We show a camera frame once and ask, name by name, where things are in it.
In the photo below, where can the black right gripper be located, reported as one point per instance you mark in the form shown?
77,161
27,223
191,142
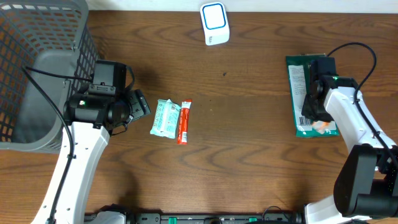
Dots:
307,111

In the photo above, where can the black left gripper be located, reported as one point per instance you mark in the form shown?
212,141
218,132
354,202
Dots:
137,99

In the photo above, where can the orange tissue pack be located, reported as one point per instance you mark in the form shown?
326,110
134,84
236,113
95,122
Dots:
320,126

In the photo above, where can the teal wet wipes pack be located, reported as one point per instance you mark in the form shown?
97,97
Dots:
166,119

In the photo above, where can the green 3M gloves package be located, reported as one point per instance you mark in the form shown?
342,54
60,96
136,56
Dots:
298,70

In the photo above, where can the red stick sachet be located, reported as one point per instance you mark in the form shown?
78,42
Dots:
183,122

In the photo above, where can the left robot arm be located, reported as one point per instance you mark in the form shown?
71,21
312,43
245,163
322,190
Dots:
89,118

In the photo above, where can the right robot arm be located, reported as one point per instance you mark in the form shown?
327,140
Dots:
366,187

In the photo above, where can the white barcode scanner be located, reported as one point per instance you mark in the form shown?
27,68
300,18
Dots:
215,23

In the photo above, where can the grey plastic mesh basket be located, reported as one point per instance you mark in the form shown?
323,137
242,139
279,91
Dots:
45,42

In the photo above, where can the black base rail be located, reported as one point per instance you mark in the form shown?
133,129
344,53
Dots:
199,218

